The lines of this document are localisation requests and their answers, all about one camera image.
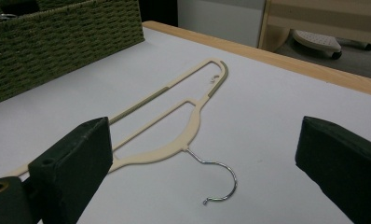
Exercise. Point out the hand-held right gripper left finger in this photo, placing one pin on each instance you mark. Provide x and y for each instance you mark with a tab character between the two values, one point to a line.
75	161

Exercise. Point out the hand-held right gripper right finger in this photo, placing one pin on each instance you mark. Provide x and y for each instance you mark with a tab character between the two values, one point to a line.
345	165

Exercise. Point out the green woven basket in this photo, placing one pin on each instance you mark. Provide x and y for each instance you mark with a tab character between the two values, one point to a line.
56	46

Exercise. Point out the beige plastic clothes hanger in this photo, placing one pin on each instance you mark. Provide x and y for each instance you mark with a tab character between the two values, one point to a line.
193	124

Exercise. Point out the white table mat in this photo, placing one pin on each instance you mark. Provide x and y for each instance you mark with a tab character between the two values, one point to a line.
267	109

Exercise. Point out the chair base with castor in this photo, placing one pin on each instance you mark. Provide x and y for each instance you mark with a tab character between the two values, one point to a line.
317	41

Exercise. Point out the wooden table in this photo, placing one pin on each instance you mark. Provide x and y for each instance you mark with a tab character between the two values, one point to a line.
267	57

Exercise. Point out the white cabinet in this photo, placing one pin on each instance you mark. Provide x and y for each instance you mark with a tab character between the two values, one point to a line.
221	18

